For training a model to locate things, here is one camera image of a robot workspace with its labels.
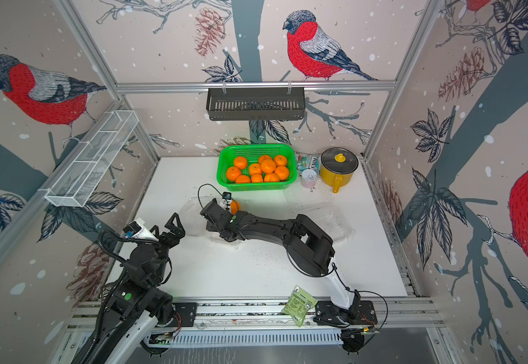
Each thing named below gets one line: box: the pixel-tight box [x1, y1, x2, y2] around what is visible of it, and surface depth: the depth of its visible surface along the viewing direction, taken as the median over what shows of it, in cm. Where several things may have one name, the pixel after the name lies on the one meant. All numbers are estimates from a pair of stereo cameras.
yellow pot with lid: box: [320, 147, 359, 195], surface depth 103 cm
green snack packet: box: [294, 150, 321, 174], surface depth 117 cm
